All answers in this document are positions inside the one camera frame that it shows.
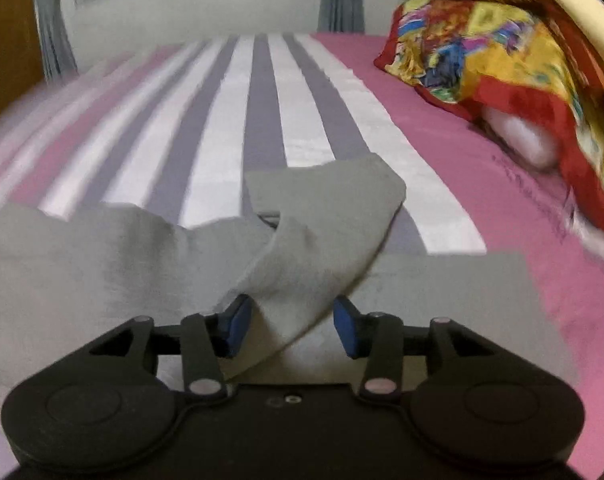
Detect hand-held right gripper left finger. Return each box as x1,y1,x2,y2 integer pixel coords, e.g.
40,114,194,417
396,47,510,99
87,293,255,404

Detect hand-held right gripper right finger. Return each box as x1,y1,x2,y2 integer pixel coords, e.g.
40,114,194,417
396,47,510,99
332,295,483,405

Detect grey pants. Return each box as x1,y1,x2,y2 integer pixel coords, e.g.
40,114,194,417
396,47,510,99
0,152,580,413

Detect pink grey striped bedsheet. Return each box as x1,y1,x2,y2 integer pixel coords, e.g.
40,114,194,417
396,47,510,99
0,31,604,480

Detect white pillow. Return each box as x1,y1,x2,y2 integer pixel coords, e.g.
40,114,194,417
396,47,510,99
480,106,561,170

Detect colourful patchwork print blanket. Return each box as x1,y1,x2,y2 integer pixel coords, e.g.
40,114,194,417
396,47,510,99
373,0,604,248

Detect brown wooden wardrobe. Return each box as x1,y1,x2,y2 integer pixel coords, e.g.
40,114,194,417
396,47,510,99
0,0,46,122

